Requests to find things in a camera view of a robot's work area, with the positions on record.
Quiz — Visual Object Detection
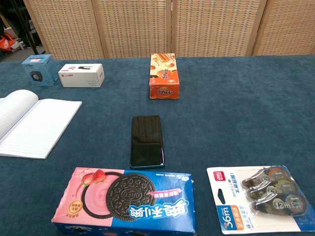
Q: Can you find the yellow white booklet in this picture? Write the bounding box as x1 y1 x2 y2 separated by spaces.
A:
0 89 83 160

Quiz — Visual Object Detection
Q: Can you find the black smartphone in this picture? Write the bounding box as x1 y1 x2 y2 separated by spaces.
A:
129 115 166 169

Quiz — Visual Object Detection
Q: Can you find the orange biscuit box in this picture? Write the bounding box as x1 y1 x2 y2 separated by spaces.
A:
149 53 181 100

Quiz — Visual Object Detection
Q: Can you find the blue carpet table mat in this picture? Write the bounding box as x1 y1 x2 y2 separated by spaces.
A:
0 54 315 236

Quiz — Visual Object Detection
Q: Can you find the white rectangular product box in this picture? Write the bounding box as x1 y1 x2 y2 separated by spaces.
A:
58 63 105 88

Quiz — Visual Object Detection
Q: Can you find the pink blue Oreo box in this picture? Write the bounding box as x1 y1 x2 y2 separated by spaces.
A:
51 167 197 236

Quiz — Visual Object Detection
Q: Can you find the woven wooden folding screen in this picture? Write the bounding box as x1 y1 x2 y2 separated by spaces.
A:
22 0 315 60

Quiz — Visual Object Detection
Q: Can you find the correction tape blister pack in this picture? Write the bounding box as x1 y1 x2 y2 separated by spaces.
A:
206 165 309 235

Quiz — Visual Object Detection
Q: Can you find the blue speaker box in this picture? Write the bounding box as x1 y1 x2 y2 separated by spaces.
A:
21 54 59 87

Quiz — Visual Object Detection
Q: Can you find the black tripod stand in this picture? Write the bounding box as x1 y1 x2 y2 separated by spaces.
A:
9 0 41 55

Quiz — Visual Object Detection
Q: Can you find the orange bag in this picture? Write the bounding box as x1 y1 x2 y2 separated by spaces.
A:
0 33 16 52

